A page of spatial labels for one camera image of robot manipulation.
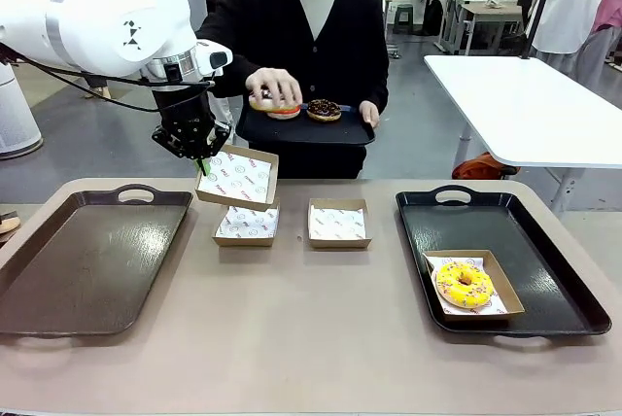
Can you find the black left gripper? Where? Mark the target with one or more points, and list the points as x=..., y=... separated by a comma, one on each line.
x=187, y=117

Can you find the white smiley print paper liner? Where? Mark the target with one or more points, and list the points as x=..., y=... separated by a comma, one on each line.
x=248, y=224
x=337, y=224
x=495, y=308
x=240, y=178

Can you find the kraft cardboard food box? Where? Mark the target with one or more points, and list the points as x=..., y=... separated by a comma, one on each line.
x=243, y=242
x=340, y=243
x=228, y=201
x=507, y=289

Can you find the purple donut with white drizzle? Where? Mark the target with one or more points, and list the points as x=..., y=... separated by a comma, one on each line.
x=259, y=103

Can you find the small black serving tray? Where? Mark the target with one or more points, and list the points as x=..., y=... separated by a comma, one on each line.
x=301, y=131

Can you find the chocolate donut with nut bits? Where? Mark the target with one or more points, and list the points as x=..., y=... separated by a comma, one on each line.
x=324, y=112

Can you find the yellow donut with sprinkles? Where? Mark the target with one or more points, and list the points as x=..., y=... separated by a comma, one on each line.
x=449, y=285

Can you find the person's right forearm black sleeve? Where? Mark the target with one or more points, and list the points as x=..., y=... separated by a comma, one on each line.
x=240, y=58

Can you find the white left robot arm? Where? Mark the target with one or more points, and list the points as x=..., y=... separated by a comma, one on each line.
x=97, y=8

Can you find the person's left forearm black sleeve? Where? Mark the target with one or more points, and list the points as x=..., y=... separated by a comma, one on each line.
x=376, y=80

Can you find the person's right hand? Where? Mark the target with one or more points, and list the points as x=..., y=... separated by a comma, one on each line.
x=272, y=83

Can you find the person's left hand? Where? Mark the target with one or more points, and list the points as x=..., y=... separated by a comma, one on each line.
x=369, y=114

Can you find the red glazed donut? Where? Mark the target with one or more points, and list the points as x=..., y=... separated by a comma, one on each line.
x=290, y=114

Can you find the person in black cardigan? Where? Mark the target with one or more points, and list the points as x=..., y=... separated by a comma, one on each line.
x=301, y=56

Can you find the white cylindrical appliance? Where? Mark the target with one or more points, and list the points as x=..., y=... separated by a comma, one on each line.
x=17, y=119

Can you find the grey plastic stool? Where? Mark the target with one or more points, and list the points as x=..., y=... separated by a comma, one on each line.
x=403, y=15

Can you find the orange bag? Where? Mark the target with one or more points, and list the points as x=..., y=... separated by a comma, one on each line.
x=478, y=168

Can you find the grey background workbench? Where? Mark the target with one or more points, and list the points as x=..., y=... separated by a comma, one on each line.
x=486, y=12

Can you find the white folding table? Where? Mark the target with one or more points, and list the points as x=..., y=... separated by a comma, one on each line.
x=525, y=105

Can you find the black stand pole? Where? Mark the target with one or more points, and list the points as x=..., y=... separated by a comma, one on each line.
x=539, y=3

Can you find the grey garment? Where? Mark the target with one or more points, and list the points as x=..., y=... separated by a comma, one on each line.
x=595, y=56

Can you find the pink garment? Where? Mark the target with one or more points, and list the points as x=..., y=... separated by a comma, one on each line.
x=610, y=8

